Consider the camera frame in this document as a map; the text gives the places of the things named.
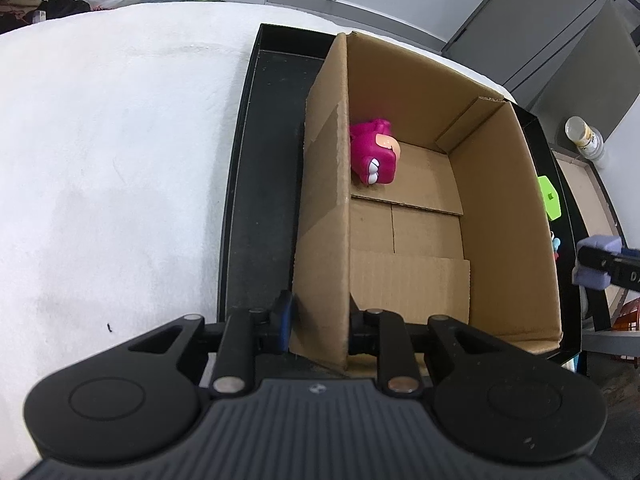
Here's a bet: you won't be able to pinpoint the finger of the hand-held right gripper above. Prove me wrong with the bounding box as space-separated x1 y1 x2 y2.
577 246 640 292

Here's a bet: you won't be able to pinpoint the dark clothes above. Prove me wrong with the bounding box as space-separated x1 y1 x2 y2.
37 0 91 21

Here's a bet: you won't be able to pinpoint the black tray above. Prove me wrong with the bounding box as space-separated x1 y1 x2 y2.
216 22 586 378

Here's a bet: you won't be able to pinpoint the pink monster toy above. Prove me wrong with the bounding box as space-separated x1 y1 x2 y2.
348 118 402 187

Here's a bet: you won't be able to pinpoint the grey cabinet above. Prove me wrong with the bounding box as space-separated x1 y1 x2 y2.
440 0 640 126

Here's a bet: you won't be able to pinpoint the pile of clothes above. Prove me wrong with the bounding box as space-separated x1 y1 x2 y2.
0 0 46 33

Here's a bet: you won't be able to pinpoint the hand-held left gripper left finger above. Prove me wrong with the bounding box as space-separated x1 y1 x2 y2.
127 290 296 396

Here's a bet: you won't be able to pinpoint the white jar with lid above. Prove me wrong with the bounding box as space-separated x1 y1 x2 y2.
565 116 608 168

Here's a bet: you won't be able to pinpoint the brown cardboard box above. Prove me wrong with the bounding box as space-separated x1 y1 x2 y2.
289 31 563 376

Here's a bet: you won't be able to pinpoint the lavender block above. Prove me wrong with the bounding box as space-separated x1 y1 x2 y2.
572 235 626 291

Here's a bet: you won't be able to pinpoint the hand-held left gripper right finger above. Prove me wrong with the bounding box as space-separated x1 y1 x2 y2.
347 309 531 395

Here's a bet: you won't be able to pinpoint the green plastic toy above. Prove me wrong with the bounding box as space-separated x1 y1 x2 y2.
537 175 562 222

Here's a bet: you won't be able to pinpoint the wooden table with black frame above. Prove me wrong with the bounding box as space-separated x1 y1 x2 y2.
547 142 640 356

